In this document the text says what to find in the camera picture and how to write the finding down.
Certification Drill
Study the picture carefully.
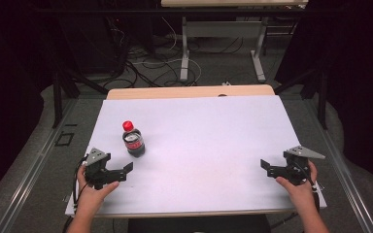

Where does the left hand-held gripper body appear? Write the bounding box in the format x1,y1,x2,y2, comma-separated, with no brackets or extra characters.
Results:
84,148,113,190

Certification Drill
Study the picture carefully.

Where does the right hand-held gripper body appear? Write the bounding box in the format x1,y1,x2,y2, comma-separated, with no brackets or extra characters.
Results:
283,145,326,186

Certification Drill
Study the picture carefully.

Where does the dark soda bottle red label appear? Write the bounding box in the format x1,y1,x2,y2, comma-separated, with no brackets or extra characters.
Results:
121,120,146,158

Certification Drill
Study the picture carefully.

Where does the person's right hand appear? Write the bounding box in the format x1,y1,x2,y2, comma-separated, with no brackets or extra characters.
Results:
275,160,319,210

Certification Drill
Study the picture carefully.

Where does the person's left hand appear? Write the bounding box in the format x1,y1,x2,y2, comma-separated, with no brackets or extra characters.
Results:
76,164,120,210

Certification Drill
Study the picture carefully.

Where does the white board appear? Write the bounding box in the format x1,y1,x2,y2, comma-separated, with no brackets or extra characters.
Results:
65,94,327,218

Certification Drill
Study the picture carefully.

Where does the black metal stand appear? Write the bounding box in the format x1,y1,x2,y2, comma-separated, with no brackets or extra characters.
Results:
274,66,330,131
51,62,110,129

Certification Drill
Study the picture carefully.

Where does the wooden table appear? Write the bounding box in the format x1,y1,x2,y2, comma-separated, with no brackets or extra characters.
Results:
95,83,305,219

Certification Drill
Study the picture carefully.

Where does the desk with white metal legs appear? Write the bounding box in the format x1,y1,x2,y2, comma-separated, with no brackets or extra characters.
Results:
160,0,309,83

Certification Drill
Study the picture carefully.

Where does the right hand-held gripper black cable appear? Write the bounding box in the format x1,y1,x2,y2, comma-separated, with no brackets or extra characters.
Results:
270,160,322,230

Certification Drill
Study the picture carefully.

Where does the black floor hatch frame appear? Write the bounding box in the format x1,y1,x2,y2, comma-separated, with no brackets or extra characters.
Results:
54,131,76,148

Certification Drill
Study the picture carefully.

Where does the aluminium floor rail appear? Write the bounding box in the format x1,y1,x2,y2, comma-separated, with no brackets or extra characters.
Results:
300,97,373,233
0,97,79,233

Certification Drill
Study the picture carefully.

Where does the bundle of black floor cables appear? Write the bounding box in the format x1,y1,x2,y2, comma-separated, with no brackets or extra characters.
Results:
101,17,246,89

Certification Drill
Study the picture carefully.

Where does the white floor cable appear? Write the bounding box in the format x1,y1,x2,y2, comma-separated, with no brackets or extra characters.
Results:
132,17,203,85

